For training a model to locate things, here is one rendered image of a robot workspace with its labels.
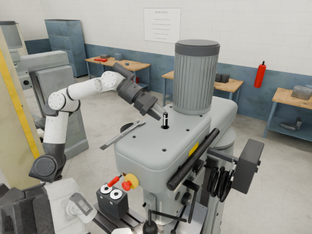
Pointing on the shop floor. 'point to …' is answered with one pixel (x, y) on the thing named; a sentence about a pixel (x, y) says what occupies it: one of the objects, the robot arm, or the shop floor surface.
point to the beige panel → (16, 126)
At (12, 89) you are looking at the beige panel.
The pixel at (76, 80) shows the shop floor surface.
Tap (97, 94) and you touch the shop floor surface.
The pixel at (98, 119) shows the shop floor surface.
